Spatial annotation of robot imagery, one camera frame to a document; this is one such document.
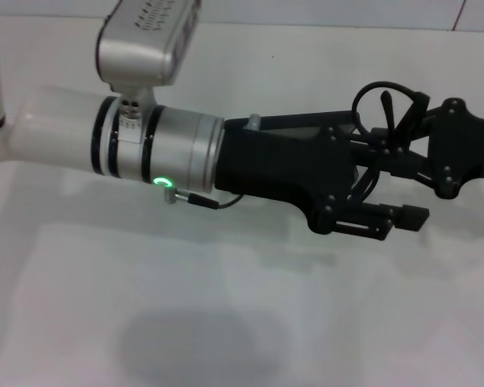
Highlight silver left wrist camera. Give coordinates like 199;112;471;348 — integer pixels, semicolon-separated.
95;0;202;122

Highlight black cable with silver plug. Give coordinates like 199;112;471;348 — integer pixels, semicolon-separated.
163;188;244;210

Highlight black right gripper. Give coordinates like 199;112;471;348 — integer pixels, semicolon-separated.
333;96;484;243

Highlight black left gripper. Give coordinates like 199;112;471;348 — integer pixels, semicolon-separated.
212;110;362;235

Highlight black thin-framed glasses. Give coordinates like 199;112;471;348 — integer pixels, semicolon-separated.
349;81;431;202

